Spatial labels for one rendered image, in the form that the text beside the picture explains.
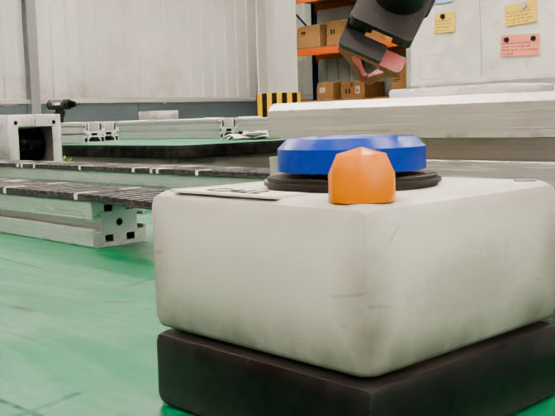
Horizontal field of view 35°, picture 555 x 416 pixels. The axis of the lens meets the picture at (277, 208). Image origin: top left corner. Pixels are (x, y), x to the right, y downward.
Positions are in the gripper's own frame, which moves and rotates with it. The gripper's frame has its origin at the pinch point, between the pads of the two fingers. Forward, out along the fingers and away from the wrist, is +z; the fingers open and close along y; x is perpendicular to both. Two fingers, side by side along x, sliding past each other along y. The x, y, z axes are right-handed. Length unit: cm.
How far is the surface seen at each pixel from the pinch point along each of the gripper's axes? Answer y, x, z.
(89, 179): 26.1, -21.5, 6.2
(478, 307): 47, 10, -58
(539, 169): 40, 11, -53
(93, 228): 39.8, -9.0, -24.8
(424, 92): 24.2, 6.5, -31.0
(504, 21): -182, 22, 208
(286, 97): -365, -117, 654
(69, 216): 39.6, -11.0, -24.2
